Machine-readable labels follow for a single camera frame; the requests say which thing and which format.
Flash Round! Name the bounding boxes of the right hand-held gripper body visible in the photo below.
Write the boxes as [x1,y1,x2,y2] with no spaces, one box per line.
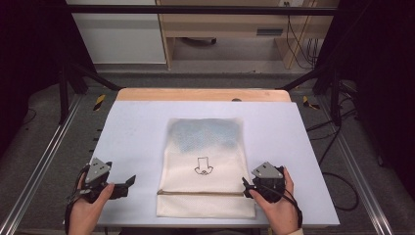
[251,161,287,205]

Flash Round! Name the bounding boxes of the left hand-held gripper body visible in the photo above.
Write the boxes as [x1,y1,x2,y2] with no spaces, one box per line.
[78,157,115,204]

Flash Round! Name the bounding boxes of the cream mesh laundry bag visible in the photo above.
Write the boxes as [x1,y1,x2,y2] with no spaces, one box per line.
[156,117,256,219]

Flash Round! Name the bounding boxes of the person's right hand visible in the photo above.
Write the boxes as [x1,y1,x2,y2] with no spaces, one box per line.
[249,166,300,235]

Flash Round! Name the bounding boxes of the person's left hand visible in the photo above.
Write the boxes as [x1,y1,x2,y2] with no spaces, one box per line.
[68,182,115,235]

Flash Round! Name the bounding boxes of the yellow black tape piece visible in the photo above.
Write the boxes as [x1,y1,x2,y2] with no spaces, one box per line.
[93,93,108,112]
[301,95,321,111]

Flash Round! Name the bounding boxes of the black metal stand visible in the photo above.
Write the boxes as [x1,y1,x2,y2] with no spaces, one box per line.
[277,64,345,127]
[58,61,122,125]

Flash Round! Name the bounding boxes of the wooden table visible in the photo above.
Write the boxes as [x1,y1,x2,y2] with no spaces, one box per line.
[115,86,293,103]

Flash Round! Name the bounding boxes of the white cabinet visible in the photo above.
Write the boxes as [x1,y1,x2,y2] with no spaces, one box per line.
[65,0,167,66]

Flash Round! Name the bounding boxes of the light wooden desk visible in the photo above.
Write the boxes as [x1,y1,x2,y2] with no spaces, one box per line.
[156,0,341,71]

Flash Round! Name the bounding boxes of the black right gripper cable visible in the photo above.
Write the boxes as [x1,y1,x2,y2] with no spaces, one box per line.
[259,184,303,228]

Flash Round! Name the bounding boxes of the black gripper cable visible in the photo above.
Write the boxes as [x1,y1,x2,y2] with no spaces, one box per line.
[64,164,91,235]
[259,184,303,228]

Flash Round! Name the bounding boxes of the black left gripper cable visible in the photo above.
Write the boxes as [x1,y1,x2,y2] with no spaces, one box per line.
[64,164,91,235]

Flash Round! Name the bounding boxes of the aluminium floor rail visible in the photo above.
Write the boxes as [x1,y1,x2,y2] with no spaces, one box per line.
[316,96,396,235]
[0,93,83,235]

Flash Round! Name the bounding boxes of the black floor cable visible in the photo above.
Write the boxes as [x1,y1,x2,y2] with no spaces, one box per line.
[305,107,360,212]

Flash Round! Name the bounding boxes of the black hanging cables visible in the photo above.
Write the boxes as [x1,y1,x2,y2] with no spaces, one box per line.
[285,2,320,71]

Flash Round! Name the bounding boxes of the black horizontal frame bar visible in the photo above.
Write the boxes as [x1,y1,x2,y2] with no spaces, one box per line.
[65,4,338,17]

